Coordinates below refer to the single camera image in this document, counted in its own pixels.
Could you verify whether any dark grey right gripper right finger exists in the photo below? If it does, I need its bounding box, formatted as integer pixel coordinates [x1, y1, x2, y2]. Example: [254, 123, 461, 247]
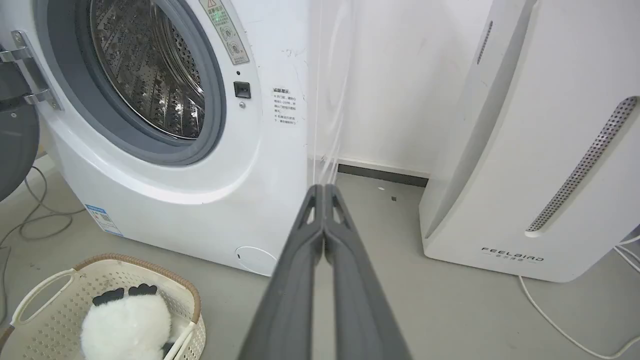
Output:
[324, 184, 413, 360]

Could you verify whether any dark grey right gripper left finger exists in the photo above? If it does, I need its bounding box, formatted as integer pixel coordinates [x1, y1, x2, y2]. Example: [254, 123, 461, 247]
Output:
[238, 184, 326, 360]

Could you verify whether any white fluffy plush toy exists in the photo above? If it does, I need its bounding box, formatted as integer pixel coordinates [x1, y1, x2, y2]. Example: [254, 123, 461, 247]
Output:
[80, 283, 176, 360]

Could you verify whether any dark washing machine door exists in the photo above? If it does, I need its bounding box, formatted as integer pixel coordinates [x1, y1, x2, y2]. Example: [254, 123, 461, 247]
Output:
[0, 46, 41, 202]

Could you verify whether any white front-load washing machine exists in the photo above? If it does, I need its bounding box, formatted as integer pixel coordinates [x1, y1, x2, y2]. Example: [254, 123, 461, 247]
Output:
[0, 0, 353, 277]

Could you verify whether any cream perforated laundry basket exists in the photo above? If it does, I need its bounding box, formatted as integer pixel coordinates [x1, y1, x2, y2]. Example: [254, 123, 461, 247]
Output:
[0, 253, 207, 360]

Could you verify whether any white air purifier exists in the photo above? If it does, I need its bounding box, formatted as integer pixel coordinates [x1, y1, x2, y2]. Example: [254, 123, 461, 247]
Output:
[419, 0, 640, 283]

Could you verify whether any white power cable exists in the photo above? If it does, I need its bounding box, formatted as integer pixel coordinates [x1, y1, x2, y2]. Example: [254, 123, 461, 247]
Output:
[518, 234, 640, 360]

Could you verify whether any grey floor cable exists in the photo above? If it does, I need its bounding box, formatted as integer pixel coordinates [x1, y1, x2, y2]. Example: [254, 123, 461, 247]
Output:
[0, 166, 87, 321]

